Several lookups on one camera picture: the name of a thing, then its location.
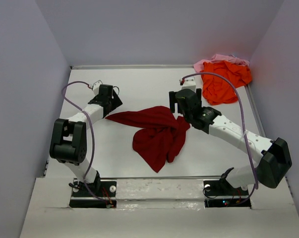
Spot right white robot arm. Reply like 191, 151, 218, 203
169, 89, 292, 194

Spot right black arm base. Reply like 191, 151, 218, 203
202, 168, 251, 208

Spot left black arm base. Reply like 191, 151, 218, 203
68, 173, 117, 209

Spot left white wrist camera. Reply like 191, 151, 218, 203
90, 80, 103, 95

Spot orange t shirt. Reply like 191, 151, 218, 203
201, 61, 252, 106

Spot aluminium table edge rail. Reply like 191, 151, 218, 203
70, 64, 193, 70

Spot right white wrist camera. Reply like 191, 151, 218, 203
180, 76, 196, 92

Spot dark red t shirt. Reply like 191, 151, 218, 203
106, 106, 190, 173

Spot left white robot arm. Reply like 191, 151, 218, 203
49, 82, 122, 196

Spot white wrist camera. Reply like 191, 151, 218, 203
180, 76, 196, 92
90, 80, 103, 95

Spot pink t shirt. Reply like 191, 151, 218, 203
193, 54, 250, 74

